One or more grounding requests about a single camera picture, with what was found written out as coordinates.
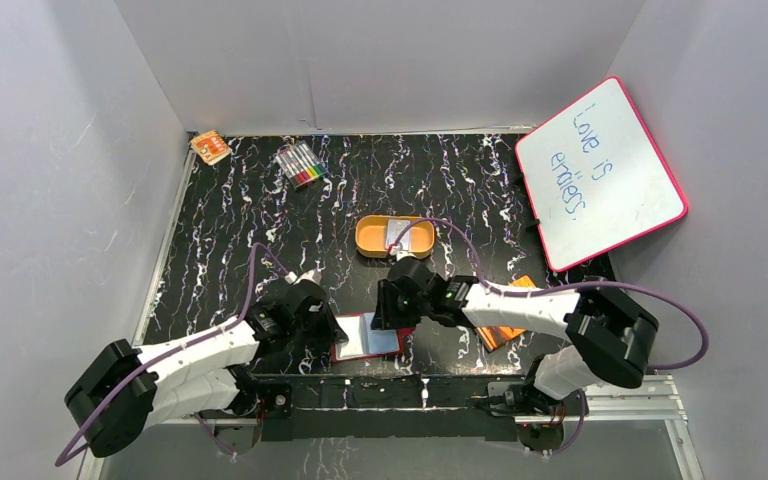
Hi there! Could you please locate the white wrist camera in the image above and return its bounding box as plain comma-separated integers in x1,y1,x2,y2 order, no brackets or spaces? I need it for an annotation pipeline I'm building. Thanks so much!
284,269,322,285
387,244,416,262

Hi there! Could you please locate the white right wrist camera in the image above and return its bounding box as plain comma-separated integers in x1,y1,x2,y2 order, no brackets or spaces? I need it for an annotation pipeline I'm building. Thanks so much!
387,244,416,262

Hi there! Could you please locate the pink framed whiteboard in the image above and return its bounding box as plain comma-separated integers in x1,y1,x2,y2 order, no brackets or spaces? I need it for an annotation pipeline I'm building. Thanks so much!
515,76,688,272

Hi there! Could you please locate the orange book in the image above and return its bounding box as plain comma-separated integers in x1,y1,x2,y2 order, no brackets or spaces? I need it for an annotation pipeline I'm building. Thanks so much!
476,275,536,353

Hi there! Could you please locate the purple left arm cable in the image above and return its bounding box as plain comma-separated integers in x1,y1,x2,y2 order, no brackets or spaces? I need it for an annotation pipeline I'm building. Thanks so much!
54,242,293,468

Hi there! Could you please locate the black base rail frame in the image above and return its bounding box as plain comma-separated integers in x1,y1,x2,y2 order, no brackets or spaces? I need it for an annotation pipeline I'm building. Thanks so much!
92,374,690,458

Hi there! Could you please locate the silver credit card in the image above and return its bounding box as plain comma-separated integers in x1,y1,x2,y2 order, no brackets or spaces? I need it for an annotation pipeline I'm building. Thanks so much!
385,217,412,253

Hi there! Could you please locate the orange oval tray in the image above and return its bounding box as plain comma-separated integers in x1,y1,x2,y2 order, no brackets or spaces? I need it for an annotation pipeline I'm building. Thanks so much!
355,215,436,259

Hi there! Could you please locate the red leather card holder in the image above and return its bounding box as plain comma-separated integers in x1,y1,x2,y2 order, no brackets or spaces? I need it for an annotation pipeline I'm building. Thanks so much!
331,313,415,363

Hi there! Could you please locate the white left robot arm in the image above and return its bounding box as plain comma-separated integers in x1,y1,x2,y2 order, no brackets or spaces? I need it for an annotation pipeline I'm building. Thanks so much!
56,278,349,465

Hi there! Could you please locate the pack of coloured markers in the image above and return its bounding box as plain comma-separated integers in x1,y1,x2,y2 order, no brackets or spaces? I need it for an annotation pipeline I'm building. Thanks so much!
274,141,327,189

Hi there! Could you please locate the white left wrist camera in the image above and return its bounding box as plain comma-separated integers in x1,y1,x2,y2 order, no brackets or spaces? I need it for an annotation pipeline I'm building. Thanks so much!
284,269,322,285

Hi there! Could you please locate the small orange card box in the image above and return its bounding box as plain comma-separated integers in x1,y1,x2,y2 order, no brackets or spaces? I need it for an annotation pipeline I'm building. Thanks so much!
190,130,231,166

